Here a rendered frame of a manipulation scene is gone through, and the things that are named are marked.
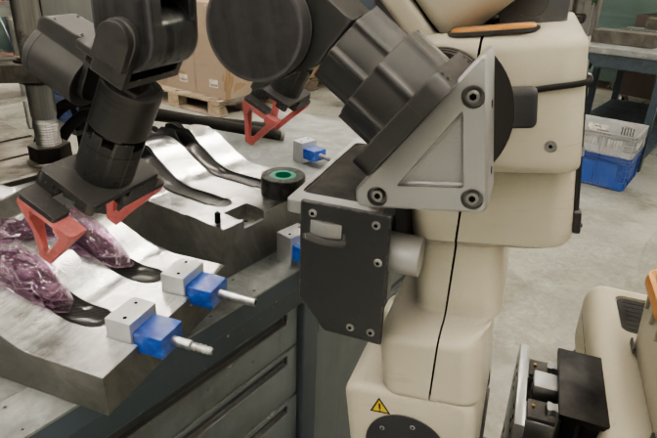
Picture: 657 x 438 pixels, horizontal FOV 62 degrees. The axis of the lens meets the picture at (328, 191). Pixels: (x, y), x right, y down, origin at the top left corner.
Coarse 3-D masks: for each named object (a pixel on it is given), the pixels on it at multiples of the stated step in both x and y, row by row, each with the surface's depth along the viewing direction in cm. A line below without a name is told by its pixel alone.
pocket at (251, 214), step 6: (246, 204) 94; (234, 210) 92; (240, 210) 93; (246, 210) 94; (252, 210) 93; (258, 210) 93; (234, 216) 92; (240, 216) 94; (246, 216) 95; (252, 216) 94; (258, 216) 93; (246, 222) 93; (252, 222) 90
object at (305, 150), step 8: (296, 144) 139; (304, 144) 138; (312, 144) 140; (296, 152) 139; (304, 152) 138; (312, 152) 136; (320, 152) 137; (296, 160) 140; (304, 160) 139; (312, 160) 136; (328, 160) 134
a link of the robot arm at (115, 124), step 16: (80, 80) 49; (96, 80) 51; (80, 96) 51; (96, 96) 49; (112, 96) 48; (128, 96) 48; (144, 96) 49; (160, 96) 50; (96, 112) 49; (112, 112) 48; (128, 112) 48; (144, 112) 49; (96, 128) 50; (112, 128) 49; (128, 128) 49; (144, 128) 51; (112, 144) 51
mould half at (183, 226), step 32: (192, 128) 118; (160, 160) 105; (192, 160) 109; (224, 160) 112; (160, 192) 98; (224, 192) 99; (256, 192) 98; (128, 224) 102; (160, 224) 95; (192, 224) 89; (224, 224) 86; (256, 224) 91; (288, 224) 98; (192, 256) 92; (224, 256) 86; (256, 256) 93
